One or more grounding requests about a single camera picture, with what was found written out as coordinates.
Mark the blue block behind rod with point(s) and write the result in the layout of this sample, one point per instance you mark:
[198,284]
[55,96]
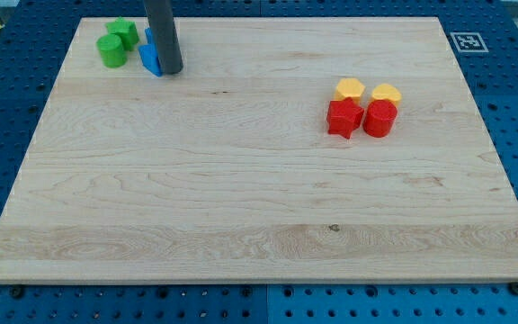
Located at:
[149,36]

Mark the green cylinder block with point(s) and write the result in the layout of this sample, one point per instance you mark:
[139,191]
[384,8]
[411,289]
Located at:
[111,51]

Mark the yellow heart block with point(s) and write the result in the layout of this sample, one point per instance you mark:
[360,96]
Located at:
[386,92]

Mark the light wooden board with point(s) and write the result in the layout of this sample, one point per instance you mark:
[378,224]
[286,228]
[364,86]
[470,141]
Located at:
[225,172]

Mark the red star block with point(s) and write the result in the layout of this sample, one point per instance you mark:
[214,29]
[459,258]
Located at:
[343,117]

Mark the blue triangular block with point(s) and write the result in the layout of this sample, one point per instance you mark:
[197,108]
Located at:
[149,59]

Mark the black bolt front left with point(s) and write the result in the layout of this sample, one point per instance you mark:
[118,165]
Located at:
[16,291]

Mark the black bolt front right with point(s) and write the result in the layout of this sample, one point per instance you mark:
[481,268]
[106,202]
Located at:
[513,288]

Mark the yellow pentagon block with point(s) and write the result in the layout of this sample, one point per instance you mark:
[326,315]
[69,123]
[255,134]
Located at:
[349,88]

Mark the green star block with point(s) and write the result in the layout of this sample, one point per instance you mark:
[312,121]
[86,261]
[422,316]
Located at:
[126,30]

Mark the red cylinder block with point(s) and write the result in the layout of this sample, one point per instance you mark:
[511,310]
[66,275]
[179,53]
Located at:
[380,117]

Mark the white fiducial marker tag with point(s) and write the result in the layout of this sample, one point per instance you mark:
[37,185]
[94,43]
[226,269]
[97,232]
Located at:
[468,42]

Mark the grey cylindrical pointer rod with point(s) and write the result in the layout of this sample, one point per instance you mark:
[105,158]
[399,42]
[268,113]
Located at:
[161,23]

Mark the black bolt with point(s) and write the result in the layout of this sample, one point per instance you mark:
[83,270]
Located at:
[513,288]
[16,291]

